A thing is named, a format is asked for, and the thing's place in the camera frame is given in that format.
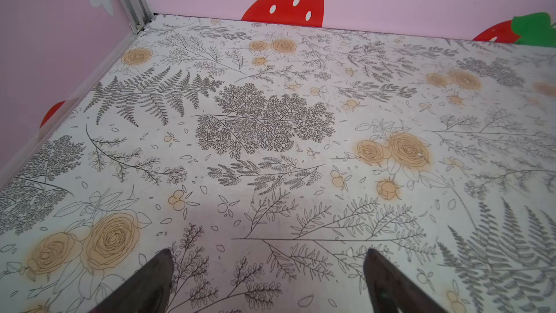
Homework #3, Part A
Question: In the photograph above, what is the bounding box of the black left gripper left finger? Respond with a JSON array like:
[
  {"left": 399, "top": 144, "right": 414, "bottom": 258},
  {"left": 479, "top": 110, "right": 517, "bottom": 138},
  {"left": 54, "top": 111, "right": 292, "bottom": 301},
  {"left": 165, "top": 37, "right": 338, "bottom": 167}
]
[{"left": 91, "top": 249, "right": 174, "bottom": 313}]

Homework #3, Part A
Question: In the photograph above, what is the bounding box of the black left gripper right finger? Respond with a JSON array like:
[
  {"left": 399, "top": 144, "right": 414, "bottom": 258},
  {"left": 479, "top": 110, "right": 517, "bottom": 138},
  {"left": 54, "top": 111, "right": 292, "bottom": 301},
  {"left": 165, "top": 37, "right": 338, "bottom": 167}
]
[{"left": 363, "top": 249, "right": 446, "bottom": 313}]

